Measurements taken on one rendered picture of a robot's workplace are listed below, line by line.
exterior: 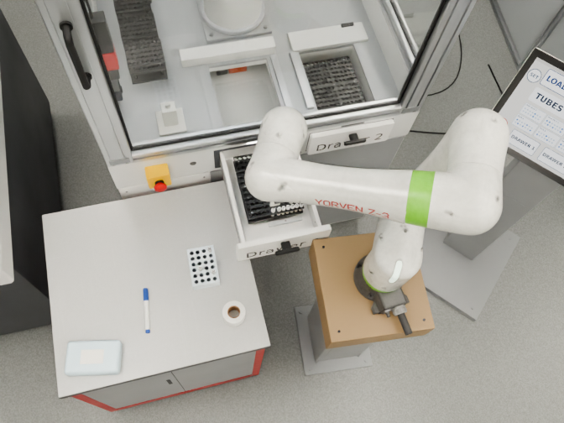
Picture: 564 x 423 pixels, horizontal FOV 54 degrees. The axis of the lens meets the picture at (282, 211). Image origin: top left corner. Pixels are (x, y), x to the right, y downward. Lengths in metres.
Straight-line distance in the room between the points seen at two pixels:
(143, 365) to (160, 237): 0.40
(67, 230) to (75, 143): 1.13
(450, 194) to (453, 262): 1.63
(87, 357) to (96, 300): 0.18
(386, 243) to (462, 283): 1.28
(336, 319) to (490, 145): 0.72
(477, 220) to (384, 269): 0.41
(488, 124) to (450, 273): 1.57
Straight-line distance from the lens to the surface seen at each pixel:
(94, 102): 1.47
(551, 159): 1.92
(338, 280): 1.66
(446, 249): 2.74
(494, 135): 1.20
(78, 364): 1.71
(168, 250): 1.80
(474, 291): 2.72
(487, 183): 1.14
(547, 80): 1.88
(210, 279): 1.73
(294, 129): 1.24
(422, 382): 2.58
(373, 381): 2.52
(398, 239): 1.47
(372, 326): 1.65
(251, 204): 1.73
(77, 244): 1.86
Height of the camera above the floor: 2.43
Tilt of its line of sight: 65 degrees down
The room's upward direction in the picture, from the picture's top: 10 degrees clockwise
